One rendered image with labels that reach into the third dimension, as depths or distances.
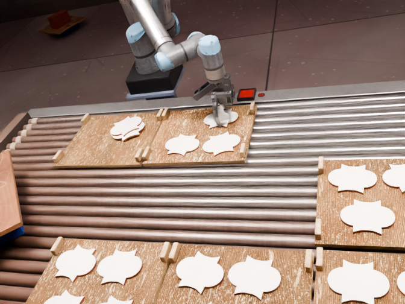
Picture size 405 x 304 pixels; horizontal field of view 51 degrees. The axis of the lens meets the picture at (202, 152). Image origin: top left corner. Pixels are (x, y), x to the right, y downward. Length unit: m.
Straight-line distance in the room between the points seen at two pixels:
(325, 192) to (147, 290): 0.61
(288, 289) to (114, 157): 0.93
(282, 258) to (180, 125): 0.81
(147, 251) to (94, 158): 0.60
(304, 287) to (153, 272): 0.43
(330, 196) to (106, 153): 0.93
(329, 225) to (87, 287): 0.73
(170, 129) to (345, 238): 0.88
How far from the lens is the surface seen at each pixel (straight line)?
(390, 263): 1.22
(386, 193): 1.38
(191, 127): 1.77
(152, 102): 2.07
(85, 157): 1.85
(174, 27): 2.21
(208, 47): 1.55
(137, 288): 1.29
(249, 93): 1.90
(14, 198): 1.65
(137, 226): 1.48
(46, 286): 1.44
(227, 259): 1.25
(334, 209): 1.33
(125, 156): 1.75
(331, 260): 1.22
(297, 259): 1.22
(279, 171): 1.49
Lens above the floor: 1.93
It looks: 38 degrees down
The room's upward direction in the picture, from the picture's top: 17 degrees counter-clockwise
